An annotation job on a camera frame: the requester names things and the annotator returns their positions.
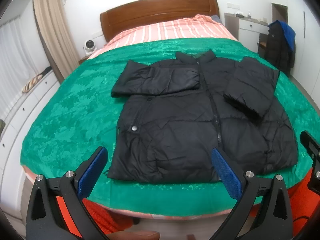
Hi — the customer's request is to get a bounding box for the dark coat with blue lining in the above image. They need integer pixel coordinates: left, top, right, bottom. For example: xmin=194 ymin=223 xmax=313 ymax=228
xmin=264 ymin=20 xmax=296 ymax=76

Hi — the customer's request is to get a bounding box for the beige curtain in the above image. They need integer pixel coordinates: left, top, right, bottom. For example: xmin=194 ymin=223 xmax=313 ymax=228
xmin=33 ymin=0 xmax=79 ymax=81

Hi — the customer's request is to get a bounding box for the white dresser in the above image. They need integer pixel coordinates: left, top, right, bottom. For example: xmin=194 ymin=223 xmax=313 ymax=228
xmin=224 ymin=13 xmax=269 ymax=53

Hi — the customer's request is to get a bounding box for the pink striped bed sheet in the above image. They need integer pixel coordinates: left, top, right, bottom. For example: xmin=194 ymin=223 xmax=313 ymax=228
xmin=89 ymin=14 xmax=236 ymax=59

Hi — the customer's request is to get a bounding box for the white sheer curtain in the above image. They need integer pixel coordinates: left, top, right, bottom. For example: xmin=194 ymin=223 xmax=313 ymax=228
xmin=1 ymin=17 xmax=50 ymax=120

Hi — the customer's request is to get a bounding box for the white round fan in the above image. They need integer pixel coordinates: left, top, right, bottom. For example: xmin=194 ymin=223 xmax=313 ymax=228
xmin=83 ymin=40 xmax=97 ymax=56

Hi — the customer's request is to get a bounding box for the striped cloth on bench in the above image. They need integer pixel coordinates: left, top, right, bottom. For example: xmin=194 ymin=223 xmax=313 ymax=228
xmin=22 ymin=74 xmax=43 ymax=93

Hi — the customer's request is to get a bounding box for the white window bench cabinet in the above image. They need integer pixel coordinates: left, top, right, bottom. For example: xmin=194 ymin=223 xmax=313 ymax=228
xmin=1 ymin=71 xmax=60 ymax=219

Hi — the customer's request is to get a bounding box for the black puffer jacket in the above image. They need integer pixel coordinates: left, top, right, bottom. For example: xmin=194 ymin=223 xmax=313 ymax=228
xmin=107 ymin=50 xmax=298 ymax=184

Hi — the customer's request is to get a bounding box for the wooden headboard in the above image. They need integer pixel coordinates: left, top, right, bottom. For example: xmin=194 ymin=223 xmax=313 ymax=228
xmin=100 ymin=0 xmax=220 ymax=42

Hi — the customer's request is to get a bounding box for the grey pillow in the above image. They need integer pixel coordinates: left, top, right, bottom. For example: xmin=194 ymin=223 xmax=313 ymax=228
xmin=211 ymin=15 xmax=222 ymax=24

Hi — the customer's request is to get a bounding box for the green bedspread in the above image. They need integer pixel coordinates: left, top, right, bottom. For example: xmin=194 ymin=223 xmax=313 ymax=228
xmin=21 ymin=38 xmax=319 ymax=217

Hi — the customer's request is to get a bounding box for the person's thumb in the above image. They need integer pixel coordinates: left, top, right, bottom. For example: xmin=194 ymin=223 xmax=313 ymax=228
xmin=107 ymin=230 xmax=161 ymax=240

